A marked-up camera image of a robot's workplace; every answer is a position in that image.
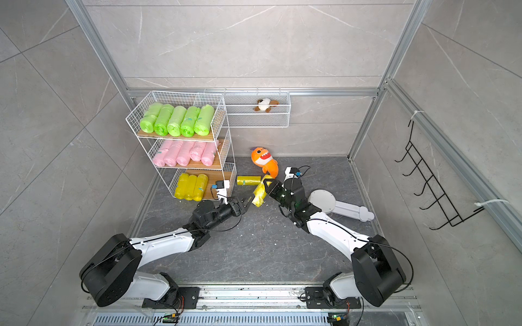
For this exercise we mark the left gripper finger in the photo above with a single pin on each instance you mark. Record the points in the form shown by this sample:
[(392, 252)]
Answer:
[(243, 201), (245, 209)]

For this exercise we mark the black wall hook rack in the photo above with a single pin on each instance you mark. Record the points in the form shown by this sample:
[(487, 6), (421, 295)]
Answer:
[(432, 186)]

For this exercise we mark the yellow roll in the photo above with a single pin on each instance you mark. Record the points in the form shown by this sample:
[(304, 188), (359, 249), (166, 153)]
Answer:
[(260, 192), (248, 180), (200, 187), (190, 186), (182, 185)]

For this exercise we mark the white round handled brush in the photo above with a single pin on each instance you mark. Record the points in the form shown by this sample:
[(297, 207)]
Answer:
[(326, 201)]

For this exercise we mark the white wire three-tier shelf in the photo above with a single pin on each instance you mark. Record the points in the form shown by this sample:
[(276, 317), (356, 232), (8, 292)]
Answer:
[(187, 138)]

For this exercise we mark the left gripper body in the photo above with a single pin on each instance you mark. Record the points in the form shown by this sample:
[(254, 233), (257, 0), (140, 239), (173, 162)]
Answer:
[(222, 214)]

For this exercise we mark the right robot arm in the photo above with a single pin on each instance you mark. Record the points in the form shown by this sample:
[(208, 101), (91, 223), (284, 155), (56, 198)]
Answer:
[(376, 271)]

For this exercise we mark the white wire wall basket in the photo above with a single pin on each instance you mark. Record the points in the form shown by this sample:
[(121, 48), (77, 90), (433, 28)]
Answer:
[(251, 108)]

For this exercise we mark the brown white plush toy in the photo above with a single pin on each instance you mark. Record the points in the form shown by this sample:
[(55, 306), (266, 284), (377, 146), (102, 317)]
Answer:
[(266, 105)]

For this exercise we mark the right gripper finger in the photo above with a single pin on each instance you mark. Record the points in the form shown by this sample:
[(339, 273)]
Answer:
[(272, 183), (270, 191)]

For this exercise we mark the pink roll small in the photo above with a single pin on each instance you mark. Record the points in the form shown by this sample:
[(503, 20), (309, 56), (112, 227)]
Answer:
[(159, 158)]

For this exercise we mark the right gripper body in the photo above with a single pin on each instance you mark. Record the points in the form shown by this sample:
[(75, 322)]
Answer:
[(290, 207)]

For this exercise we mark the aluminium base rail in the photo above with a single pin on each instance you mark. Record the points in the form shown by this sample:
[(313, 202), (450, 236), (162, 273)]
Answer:
[(256, 304)]

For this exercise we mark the orange shark plush toy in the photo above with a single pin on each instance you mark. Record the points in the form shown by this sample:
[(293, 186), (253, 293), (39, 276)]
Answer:
[(262, 158)]

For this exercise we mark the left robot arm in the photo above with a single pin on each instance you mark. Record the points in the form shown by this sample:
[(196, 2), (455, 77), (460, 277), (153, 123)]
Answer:
[(113, 273)]

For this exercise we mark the green roll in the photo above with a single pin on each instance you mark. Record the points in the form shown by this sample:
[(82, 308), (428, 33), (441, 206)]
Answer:
[(190, 118), (175, 121), (149, 118), (203, 124), (162, 120)]

